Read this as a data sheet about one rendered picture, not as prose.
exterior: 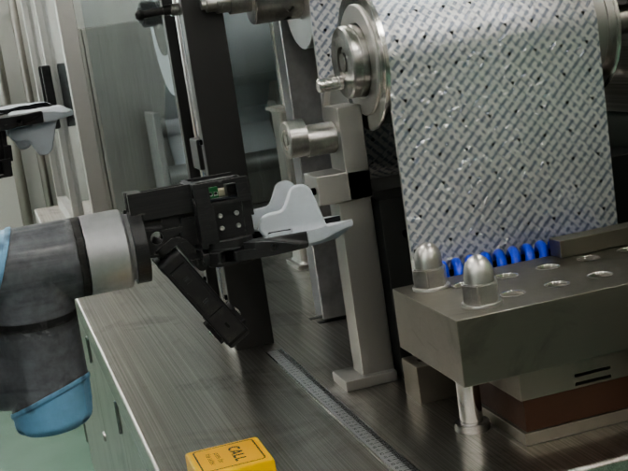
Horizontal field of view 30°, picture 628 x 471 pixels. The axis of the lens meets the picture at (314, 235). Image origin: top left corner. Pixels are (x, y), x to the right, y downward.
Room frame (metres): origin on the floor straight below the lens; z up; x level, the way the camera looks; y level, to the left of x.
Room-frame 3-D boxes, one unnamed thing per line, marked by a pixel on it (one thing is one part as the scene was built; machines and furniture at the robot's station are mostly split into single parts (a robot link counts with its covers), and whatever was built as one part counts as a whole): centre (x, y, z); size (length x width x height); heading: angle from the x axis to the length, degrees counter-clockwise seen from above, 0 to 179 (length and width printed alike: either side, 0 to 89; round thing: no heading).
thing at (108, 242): (1.09, 0.19, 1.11); 0.08 x 0.05 x 0.08; 15
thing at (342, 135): (1.25, -0.03, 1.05); 0.06 x 0.05 x 0.31; 105
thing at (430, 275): (1.10, -0.10, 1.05); 0.04 x 0.04 x 0.04
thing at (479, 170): (1.20, -0.21, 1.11); 0.23 x 0.01 x 0.18; 105
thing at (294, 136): (1.24, 0.01, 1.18); 0.04 x 0.02 x 0.04; 15
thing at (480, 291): (1.01, -0.14, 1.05); 0.04 x 0.04 x 0.04
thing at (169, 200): (1.11, 0.11, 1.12); 0.12 x 0.08 x 0.09; 105
